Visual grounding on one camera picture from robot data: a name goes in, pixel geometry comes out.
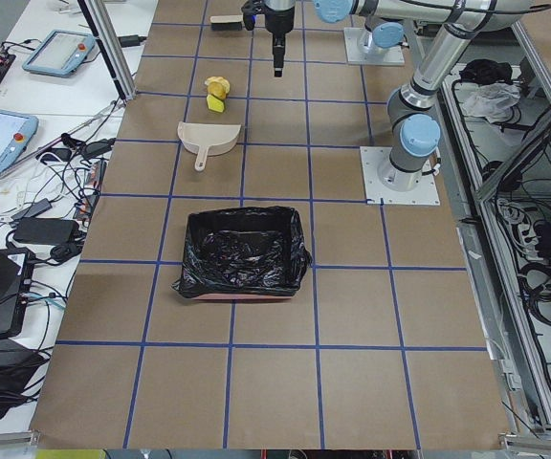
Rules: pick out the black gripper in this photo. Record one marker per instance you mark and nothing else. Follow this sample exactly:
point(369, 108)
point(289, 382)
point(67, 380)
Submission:
point(278, 21)

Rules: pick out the beige hand brush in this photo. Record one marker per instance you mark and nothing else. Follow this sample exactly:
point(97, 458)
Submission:
point(226, 23)

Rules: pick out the beige dustpan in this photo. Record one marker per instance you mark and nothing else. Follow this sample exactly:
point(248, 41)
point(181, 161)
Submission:
point(204, 140)

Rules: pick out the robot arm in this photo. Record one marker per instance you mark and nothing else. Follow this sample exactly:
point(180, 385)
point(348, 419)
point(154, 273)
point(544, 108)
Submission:
point(416, 134)
point(380, 34)

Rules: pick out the bin with black bag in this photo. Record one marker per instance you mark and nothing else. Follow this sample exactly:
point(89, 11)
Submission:
point(243, 253)

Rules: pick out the croissant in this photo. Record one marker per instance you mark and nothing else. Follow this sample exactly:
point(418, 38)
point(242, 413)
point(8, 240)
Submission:
point(220, 79)

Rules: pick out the brown potato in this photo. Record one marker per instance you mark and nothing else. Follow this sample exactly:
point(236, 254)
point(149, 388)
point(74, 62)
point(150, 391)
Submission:
point(217, 89)

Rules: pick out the yellow green sponge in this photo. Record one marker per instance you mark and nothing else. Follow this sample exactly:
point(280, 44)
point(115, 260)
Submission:
point(215, 104)

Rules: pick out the blue teach pendant far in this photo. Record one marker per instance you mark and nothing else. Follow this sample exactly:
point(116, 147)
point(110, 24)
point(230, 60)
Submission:
point(60, 53)

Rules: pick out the white crumpled cloth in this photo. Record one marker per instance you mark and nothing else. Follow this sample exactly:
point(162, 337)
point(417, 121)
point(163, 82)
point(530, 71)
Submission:
point(494, 102)

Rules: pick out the black power adapter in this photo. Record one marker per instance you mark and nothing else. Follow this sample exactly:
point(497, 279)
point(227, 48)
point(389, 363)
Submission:
point(45, 231)

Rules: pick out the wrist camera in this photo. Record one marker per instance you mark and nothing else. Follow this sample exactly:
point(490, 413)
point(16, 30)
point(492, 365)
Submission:
point(250, 10)

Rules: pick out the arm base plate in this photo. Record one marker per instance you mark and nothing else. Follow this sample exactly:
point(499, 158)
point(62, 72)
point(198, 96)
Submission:
point(386, 185)
point(393, 57)

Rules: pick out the aluminium frame post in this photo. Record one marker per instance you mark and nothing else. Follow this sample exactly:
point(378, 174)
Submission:
point(102, 29)

